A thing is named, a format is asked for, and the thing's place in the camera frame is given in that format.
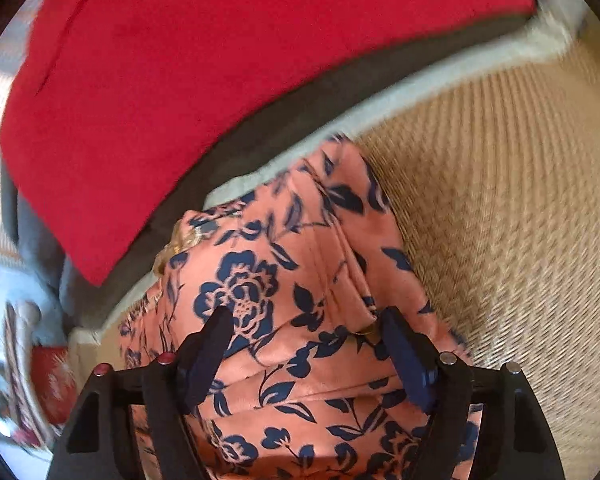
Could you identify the red printed box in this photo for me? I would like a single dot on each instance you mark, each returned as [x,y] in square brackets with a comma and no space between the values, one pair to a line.
[55,385]

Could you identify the red cushion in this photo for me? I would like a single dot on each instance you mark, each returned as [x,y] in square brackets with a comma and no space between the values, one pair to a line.
[180,100]

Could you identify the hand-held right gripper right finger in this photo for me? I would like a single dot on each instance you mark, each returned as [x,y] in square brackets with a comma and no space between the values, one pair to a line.
[409,355]

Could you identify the dark leather sofa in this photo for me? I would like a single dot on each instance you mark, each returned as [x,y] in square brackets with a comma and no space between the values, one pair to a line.
[260,135]

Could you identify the orange floral pillow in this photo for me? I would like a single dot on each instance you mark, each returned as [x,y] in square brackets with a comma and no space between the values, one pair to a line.
[300,280]

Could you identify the woven straw mat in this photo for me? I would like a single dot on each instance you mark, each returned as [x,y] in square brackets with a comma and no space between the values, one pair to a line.
[505,185]

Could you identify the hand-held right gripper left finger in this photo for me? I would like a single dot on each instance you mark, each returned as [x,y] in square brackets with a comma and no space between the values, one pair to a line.
[206,355]

